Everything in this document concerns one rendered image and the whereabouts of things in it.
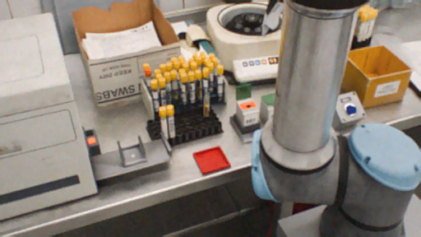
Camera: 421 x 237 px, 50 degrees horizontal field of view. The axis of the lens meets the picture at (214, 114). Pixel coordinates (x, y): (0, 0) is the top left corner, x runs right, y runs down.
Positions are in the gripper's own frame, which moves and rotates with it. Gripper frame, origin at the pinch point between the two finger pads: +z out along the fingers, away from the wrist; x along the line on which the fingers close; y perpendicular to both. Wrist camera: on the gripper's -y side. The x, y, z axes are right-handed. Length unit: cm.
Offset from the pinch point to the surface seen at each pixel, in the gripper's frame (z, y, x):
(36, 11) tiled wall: 7, -36, -66
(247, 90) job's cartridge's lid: 10.4, 7.1, -12.4
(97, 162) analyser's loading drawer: 15, 20, -48
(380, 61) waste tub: 16.5, -6.6, 28.8
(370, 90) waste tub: 15.0, 7.2, 19.6
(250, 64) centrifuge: 15.9, -10.9, -7.5
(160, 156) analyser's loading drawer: 15.6, 20.3, -34.5
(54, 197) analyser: 16, 28, -57
